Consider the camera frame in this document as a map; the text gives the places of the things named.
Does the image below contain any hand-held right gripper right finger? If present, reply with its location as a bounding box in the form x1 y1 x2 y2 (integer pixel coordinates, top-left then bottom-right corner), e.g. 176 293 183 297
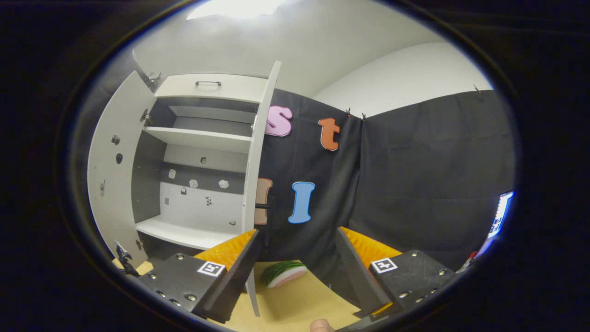
335 226 460 322

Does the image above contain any white cabinet shelf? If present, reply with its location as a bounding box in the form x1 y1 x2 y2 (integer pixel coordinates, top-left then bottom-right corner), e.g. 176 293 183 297
144 126 253 154

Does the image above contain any black backdrop cloth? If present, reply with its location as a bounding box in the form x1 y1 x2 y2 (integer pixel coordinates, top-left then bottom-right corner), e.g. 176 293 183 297
69 48 517 296

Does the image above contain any lit screen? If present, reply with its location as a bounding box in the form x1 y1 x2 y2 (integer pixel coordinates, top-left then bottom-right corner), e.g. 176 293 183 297
486 190 515 239

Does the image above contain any white cabinet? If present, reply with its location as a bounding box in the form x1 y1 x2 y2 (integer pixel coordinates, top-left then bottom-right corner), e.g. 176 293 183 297
131 73 270 263

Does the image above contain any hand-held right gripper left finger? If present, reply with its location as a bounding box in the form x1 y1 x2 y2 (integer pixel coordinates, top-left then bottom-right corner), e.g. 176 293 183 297
137 229 260 324

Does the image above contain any white cabinet door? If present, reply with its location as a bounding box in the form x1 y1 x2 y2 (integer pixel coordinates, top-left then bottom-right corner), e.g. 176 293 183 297
87 70 157 270
242 60 283 318

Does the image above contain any toy watermelon slice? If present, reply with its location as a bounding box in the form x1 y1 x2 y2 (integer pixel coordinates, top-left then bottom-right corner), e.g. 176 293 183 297
262 261 308 289

